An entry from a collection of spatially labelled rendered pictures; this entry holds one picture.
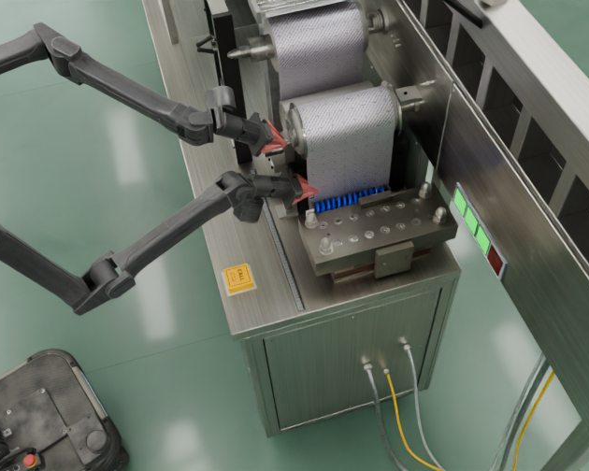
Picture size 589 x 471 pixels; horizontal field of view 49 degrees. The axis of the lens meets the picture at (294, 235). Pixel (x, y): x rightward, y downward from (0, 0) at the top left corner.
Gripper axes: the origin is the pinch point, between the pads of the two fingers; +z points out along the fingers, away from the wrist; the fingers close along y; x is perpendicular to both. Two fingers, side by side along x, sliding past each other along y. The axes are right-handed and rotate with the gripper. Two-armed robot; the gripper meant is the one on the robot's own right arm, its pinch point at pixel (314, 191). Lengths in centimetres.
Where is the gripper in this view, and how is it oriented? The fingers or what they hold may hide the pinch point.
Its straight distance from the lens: 176.3
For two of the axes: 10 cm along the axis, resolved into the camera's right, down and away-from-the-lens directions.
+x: 4.0, -6.5, -6.5
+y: 2.8, 7.6, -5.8
